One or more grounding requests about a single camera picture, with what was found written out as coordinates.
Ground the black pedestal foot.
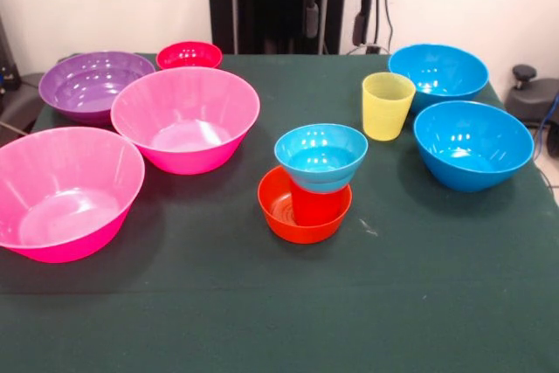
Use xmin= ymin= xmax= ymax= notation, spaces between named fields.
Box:
xmin=0 ymin=72 xmax=45 ymax=134
xmin=506 ymin=64 xmax=559 ymax=129

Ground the stack of small blue bowls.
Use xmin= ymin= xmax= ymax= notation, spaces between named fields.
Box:
xmin=273 ymin=123 xmax=369 ymax=194

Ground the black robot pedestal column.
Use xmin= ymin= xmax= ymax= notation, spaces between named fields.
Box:
xmin=201 ymin=0 xmax=355 ymax=56

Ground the dark green table cloth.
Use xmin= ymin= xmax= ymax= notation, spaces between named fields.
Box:
xmin=0 ymin=52 xmax=559 ymax=373

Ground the large blue bowl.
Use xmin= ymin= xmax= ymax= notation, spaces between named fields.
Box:
xmin=387 ymin=43 xmax=489 ymax=114
xmin=412 ymin=100 xmax=535 ymax=193

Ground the black hanging cable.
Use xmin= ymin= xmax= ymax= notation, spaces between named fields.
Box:
xmin=349 ymin=0 xmax=396 ymax=56

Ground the small crimson bowl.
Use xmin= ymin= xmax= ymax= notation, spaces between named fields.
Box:
xmin=155 ymin=40 xmax=224 ymax=71

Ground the blue cable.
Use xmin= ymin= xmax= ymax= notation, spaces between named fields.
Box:
xmin=530 ymin=93 xmax=559 ymax=160

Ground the orange bowl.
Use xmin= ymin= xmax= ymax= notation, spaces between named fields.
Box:
xmin=257 ymin=165 xmax=353 ymax=245

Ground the purple bowl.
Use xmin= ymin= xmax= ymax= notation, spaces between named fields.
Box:
xmin=38 ymin=50 xmax=157 ymax=126

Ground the yellow cup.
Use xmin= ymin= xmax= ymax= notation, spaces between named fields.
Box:
xmin=361 ymin=72 xmax=417 ymax=142

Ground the large pink bowl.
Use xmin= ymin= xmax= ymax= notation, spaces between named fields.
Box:
xmin=0 ymin=126 xmax=147 ymax=265
xmin=109 ymin=66 xmax=261 ymax=176

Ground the red cup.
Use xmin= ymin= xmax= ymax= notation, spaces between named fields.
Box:
xmin=290 ymin=178 xmax=350 ymax=227

